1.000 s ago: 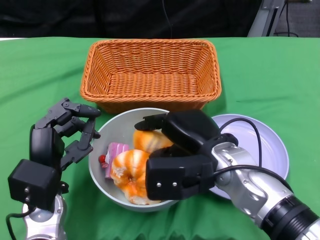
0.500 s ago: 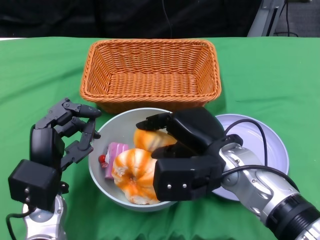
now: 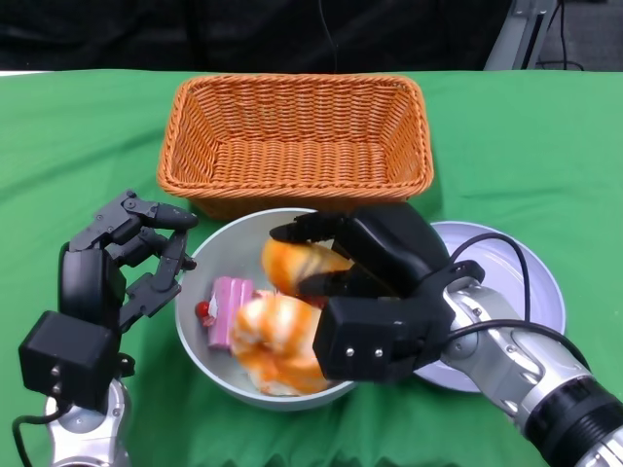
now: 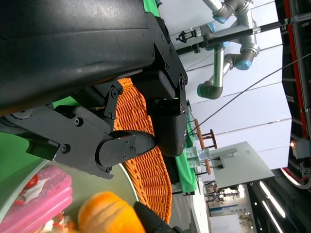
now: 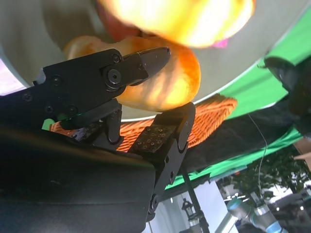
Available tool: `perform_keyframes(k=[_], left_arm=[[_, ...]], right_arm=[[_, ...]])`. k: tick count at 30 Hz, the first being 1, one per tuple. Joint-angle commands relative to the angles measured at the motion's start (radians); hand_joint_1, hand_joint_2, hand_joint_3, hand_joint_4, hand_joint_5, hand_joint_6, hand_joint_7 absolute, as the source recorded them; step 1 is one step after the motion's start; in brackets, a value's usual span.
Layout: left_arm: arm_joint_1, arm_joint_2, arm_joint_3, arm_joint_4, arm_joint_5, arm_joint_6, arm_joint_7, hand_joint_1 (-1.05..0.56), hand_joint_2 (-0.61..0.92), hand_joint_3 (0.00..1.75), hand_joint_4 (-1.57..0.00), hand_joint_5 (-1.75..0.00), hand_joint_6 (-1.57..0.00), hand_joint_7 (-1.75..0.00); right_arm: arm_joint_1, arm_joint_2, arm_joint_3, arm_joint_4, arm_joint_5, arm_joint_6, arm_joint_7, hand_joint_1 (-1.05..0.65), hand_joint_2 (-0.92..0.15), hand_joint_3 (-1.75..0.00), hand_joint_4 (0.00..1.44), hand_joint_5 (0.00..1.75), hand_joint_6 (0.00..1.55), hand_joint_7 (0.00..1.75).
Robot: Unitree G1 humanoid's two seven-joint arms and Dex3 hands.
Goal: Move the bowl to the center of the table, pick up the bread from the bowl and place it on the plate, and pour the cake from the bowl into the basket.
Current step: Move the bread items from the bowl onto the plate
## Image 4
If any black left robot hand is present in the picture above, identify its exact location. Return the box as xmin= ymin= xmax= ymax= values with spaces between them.
xmin=0 ymin=0 xmax=189 ymax=180

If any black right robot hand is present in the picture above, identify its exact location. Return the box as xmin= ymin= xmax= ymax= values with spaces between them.
xmin=133 ymin=201 xmax=186 ymax=233

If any long orange bread loaf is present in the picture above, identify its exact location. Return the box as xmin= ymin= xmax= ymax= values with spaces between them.
xmin=77 ymin=191 xmax=146 ymax=233

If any pale green bowl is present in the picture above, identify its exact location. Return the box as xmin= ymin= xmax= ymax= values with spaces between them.
xmin=0 ymin=159 xmax=139 ymax=233

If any pink striped cake slice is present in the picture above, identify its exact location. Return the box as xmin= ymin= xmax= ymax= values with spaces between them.
xmin=0 ymin=166 xmax=73 ymax=233

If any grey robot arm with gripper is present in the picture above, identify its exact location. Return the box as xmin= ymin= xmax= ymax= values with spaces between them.
xmin=178 ymin=23 xmax=262 ymax=100

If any orange wicker basket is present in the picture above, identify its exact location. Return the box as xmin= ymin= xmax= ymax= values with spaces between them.
xmin=113 ymin=77 xmax=173 ymax=224

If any black backdrop cloth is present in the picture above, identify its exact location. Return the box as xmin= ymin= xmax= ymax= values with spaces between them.
xmin=161 ymin=155 xmax=182 ymax=185

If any green backdrop cloth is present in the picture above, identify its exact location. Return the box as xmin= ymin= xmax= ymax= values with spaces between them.
xmin=173 ymin=135 xmax=199 ymax=196

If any green white carton stack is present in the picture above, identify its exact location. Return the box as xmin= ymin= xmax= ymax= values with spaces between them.
xmin=186 ymin=147 xmax=212 ymax=168

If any wooden chair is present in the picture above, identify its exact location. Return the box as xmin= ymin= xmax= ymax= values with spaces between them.
xmin=193 ymin=118 xmax=217 ymax=176

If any grey desk panel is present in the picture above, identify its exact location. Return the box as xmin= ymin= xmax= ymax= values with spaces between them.
xmin=210 ymin=141 xmax=276 ymax=189

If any black tripod pole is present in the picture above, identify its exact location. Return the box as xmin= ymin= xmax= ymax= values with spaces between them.
xmin=176 ymin=21 xmax=288 ymax=55

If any red black machine frame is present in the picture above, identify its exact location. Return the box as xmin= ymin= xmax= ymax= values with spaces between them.
xmin=276 ymin=0 xmax=311 ymax=190

